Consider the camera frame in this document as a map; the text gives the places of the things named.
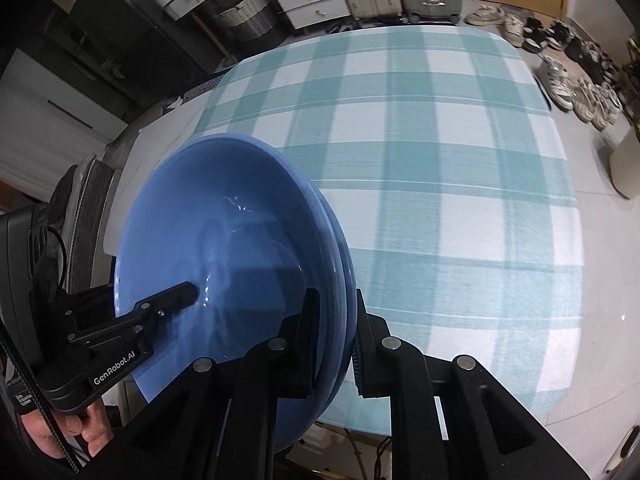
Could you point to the row of shoes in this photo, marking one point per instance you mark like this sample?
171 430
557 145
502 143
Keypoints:
565 85

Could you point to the teal checked tablecloth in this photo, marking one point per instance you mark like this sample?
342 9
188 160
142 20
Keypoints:
425 185

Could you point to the woven laundry basket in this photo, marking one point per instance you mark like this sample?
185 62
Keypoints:
250 17

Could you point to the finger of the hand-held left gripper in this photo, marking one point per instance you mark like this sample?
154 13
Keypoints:
160 305

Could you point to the person's left hand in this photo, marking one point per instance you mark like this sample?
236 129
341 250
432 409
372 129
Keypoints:
90 430

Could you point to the blue bowl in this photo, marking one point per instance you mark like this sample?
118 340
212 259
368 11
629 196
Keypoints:
338 265
225 240
327 405

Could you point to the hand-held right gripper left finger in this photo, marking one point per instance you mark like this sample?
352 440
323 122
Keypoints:
305 350

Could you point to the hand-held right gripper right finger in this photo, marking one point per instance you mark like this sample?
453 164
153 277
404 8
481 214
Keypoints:
370 360

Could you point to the beige trash bin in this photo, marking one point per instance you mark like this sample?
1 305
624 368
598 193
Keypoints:
627 165

